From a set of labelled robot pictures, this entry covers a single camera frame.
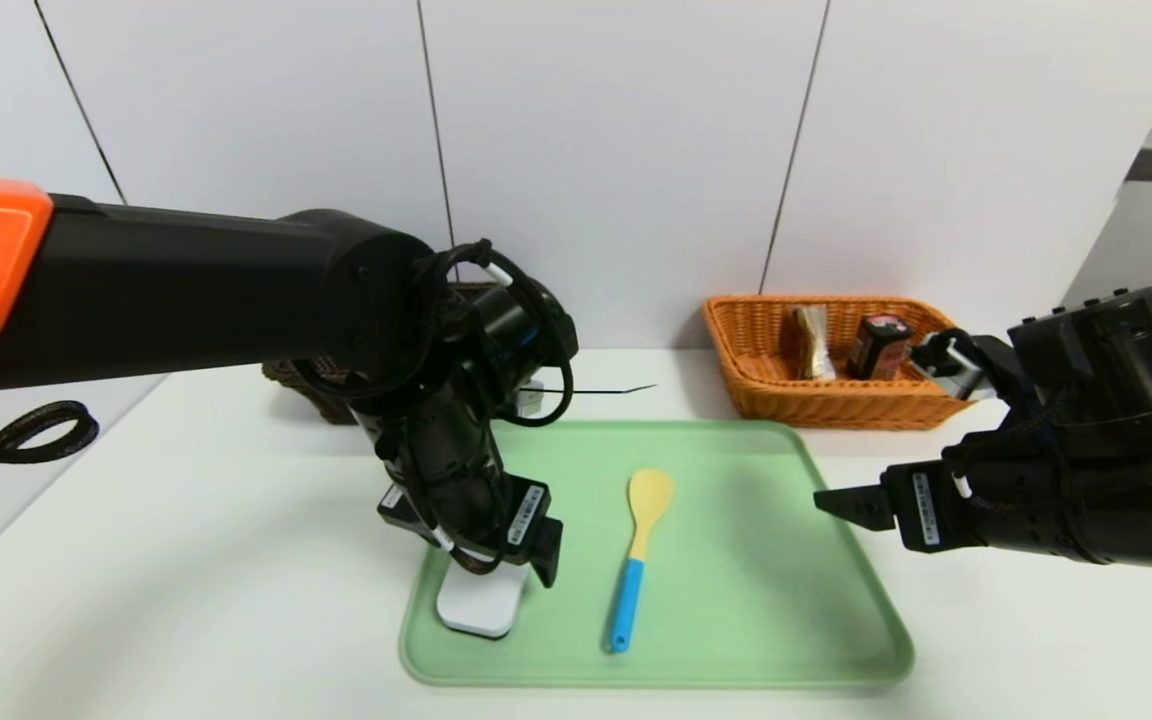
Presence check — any gold chocolates clear wrapper pack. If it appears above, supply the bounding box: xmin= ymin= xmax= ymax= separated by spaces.
xmin=793 ymin=305 xmax=837 ymax=382

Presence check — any white pencil case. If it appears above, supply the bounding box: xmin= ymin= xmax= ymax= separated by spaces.
xmin=437 ymin=555 xmax=527 ymax=639

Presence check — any braided black left arm cable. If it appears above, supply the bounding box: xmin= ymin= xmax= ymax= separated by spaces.
xmin=0 ymin=400 xmax=100 ymax=536

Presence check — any small black box pink top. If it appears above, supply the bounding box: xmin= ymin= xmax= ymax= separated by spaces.
xmin=846 ymin=314 xmax=915 ymax=381

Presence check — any orange wicker basket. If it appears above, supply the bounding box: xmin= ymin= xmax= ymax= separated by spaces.
xmin=703 ymin=295 xmax=987 ymax=432

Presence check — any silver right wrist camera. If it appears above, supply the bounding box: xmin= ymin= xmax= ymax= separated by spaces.
xmin=911 ymin=335 xmax=987 ymax=401

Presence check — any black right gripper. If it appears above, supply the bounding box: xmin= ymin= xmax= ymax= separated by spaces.
xmin=813 ymin=458 xmax=1063 ymax=554

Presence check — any wooden spoon blue handle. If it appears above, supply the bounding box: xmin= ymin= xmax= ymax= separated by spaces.
xmin=608 ymin=468 xmax=675 ymax=652

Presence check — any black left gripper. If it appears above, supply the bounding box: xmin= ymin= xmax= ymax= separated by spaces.
xmin=377 ymin=415 xmax=564 ymax=589

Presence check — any green plastic tray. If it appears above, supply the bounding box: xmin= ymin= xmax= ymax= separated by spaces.
xmin=400 ymin=419 xmax=914 ymax=689

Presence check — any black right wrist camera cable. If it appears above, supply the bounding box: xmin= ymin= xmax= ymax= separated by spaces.
xmin=936 ymin=328 xmax=1037 ymax=401

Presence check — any dark brown wicker basket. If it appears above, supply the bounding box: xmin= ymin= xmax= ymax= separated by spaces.
xmin=261 ymin=282 xmax=497 ymax=426

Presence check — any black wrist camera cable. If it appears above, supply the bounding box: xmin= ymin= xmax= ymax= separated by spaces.
xmin=416 ymin=238 xmax=577 ymax=429
xmin=936 ymin=328 xmax=1037 ymax=401

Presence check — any black left wrist camera cable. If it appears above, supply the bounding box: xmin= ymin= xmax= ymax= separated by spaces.
xmin=416 ymin=238 xmax=577 ymax=429

